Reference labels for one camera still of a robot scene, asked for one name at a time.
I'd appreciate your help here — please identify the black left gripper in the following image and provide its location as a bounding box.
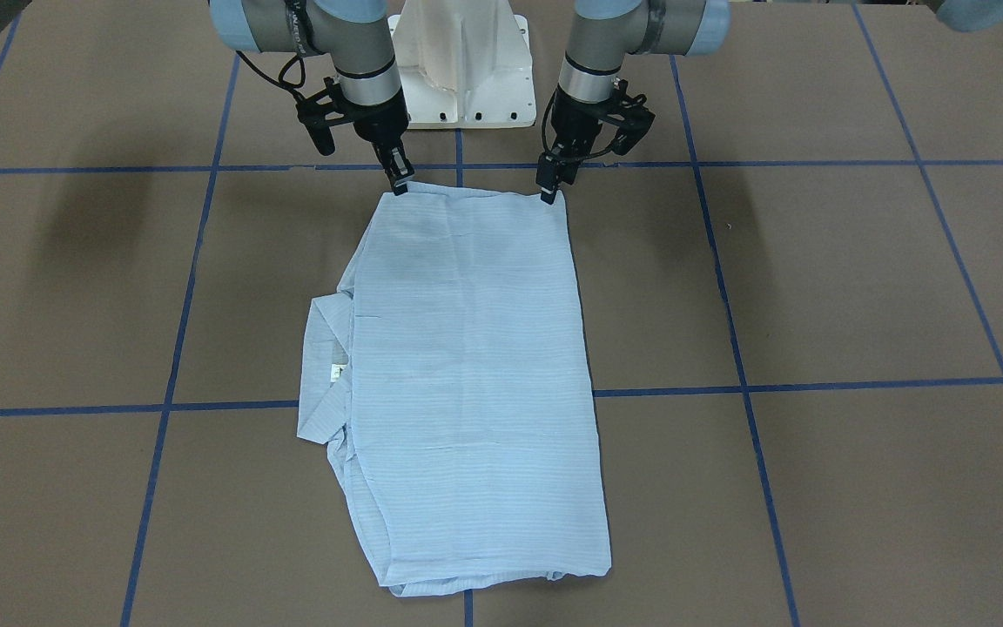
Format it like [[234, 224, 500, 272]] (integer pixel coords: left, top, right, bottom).
[[536, 87, 615, 204]]

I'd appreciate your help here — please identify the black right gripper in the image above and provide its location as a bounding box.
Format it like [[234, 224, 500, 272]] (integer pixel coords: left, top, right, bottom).
[[349, 88, 415, 195]]

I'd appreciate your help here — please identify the light blue button-up shirt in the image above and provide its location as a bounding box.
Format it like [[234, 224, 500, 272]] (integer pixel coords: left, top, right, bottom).
[[296, 183, 612, 597]]

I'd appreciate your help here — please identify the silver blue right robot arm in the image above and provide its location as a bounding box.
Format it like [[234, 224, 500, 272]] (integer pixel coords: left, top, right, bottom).
[[207, 1, 414, 195]]

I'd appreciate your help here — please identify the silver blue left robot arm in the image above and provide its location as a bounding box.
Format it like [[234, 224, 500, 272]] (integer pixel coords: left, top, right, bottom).
[[535, 1, 731, 204]]

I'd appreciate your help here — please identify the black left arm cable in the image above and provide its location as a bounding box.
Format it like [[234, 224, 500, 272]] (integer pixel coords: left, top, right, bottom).
[[539, 83, 565, 158]]

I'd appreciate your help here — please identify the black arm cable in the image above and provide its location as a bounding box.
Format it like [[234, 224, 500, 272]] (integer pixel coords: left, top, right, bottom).
[[539, 83, 565, 158], [234, 48, 311, 97]]

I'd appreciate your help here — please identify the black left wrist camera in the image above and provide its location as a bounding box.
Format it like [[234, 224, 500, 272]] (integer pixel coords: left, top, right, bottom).
[[602, 80, 656, 156]]

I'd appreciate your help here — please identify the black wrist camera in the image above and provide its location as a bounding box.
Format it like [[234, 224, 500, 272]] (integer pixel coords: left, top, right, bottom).
[[602, 80, 656, 156], [294, 77, 357, 156]]

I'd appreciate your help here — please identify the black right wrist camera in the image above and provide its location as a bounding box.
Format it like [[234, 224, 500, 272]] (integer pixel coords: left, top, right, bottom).
[[294, 77, 357, 156]]

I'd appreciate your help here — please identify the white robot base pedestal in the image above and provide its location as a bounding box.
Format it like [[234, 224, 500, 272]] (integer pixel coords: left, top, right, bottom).
[[387, 1, 538, 130]]

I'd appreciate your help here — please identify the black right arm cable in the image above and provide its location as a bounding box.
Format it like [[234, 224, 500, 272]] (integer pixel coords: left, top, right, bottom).
[[234, 48, 311, 97]]

